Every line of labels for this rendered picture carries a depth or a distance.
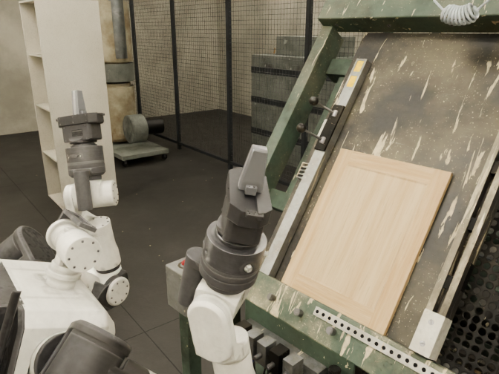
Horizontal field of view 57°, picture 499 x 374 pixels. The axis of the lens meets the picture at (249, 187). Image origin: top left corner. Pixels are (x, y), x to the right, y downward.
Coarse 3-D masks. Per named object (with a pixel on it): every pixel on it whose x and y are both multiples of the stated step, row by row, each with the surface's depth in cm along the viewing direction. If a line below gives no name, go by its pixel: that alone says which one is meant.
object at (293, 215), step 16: (368, 64) 186; (352, 96) 183; (336, 128) 181; (320, 160) 179; (304, 176) 181; (304, 192) 178; (288, 208) 180; (304, 208) 180; (288, 224) 177; (288, 240) 177; (272, 256) 176; (272, 272) 175
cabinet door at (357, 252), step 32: (352, 160) 173; (384, 160) 165; (352, 192) 168; (384, 192) 160; (416, 192) 153; (320, 224) 171; (352, 224) 163; (384, 224) 156; (416, 224) 149; (320, 256) 166; (352, 256) 159; (384, 256) 152; (416, 256) 145; (320, 288) 161; (352, 288) 154; (384, 288) 147; (384, 320) 144
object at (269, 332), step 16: (256, 320) 173; (272, 320) 166; (256, 336) 161; (272, 336) 165; (288, 336) 162; (304, 336) 155; (256, 352) 163; (272, 352) 154; (288, 352) 155; (304, 352) 157; (320, 352) 151; (272, 368) 156; (288, 368) 149; (304, 368) 152; (320, 368) 150; (336, 368) 143; (352, 368) 142
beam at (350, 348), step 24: (264, 288) 172; (288, 288) 165; (288, 312) 162; (312, 312) 156; (336, 312) 151; (312, 336) 153; (336, 336) 148; (384, 336) 139; (360, 360) 140; (384, 360) 136
